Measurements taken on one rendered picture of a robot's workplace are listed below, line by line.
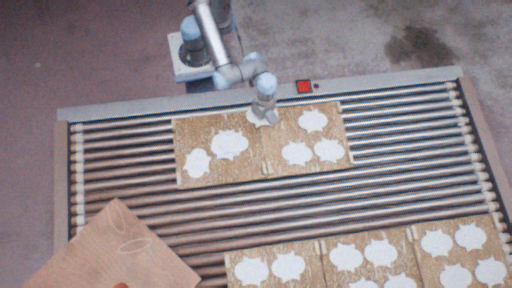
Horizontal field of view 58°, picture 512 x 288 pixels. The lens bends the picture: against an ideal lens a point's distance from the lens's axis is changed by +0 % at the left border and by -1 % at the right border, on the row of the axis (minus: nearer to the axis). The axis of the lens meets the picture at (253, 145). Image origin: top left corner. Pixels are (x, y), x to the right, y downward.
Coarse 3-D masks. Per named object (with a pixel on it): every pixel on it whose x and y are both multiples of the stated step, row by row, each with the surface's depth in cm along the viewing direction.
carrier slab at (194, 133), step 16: (240, 112) 224; (176, 128) 219; (192, 128) 219; (208, 128) 220; (224, 128) 220; (240, 128) 221; (256, 128) 221; (176, 144) 216; (192, 144) 216; (208, 144) 217; (256, 144) 218; (176, 160) 213; (224, 160) 214; (240, 160) 214; (256, 160) 215; (208, 176) 211; (224, 176) 211; (240, 176) 211; (256, 176) 212
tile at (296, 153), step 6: (294, 144) 218; (300, 144) 218; (282, 150) 216; (288, 150) 217; (294, 150) 217; (300, 150) 217; (306, 150) 217; (288, 156) 216; (294, 156) 216; (300, 156) 216; (306, 156) 216; (294, 162) 215; (300, 162) 215
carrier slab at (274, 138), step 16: (288, 112) 225; (320, 112) 226; (336, 112) 227; (272, 128) 221; (288, 128) 222; (336, 128) 223; (272, 144) 218; (288, 144) 219; (272, 160) 215; (336, 160) 217; (272, 176) 212
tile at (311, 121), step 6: (306, 114) 224; (312, 114) 225; (318, 114) 225; (300, 120) 223; (306, 120) 223; (312, 120) 223; (318, 120) 223; (324, 120) 224; (300, 126) 222; (306, 126) 222; (312, 126) 222; (318, 126) 222
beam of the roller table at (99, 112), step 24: (408, 72) 240; (432, 72) 241; (456, 72) 242; (168, 96) 227; (192, 96) 228; (216, 96) 229; (240, 96) 229; (288, 96) 231; (312, 96) 233; (72, 120) 220; (96, 120) 221
